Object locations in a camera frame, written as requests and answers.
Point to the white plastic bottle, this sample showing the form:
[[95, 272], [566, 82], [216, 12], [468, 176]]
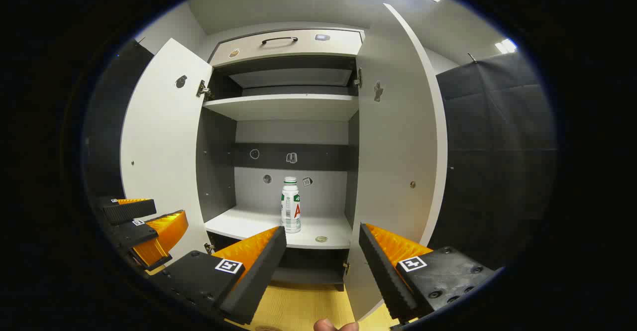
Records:
[[290, 206]]

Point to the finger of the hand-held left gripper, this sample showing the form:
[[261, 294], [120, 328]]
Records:
[[139, 232], [132, 210]]

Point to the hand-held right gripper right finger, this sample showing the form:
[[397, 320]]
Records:
[[383, 276]]

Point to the black backdrop cloth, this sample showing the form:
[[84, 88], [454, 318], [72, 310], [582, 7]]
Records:
[[497, 147]]

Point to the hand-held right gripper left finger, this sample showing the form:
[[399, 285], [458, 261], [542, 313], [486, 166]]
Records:
[[259, 281]]

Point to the white cabinet shelf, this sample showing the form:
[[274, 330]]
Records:
[[249, 224], [281, 106]]

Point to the white cabinet drawer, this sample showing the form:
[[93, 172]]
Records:
[[249, 52]]

